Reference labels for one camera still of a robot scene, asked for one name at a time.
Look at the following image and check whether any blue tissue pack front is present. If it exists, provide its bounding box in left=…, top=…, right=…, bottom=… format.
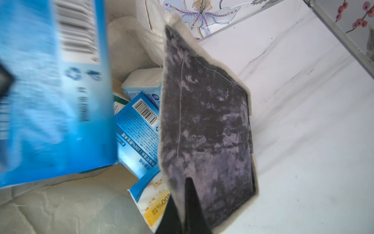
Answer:
left=115, top=93, right=160, bottom=178

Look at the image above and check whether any beige canvas tote bag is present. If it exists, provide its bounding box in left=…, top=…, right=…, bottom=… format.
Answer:
left=1, top=1, right=258, bottom=234

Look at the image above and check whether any white blue tissue cube pack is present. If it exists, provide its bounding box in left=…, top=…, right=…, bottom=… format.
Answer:
left=121, top=67, right=163, bottom=109

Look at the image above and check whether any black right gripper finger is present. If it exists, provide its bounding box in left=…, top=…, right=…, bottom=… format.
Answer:
left=155, top=177, right=212, bottom=234

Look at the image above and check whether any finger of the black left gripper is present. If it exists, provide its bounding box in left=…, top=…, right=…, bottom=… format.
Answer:
left=0, top=63, right=16, bottom=98

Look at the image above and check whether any green tissue pack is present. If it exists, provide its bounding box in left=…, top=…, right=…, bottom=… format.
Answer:
left=113, top=92, right=130, bottom=115

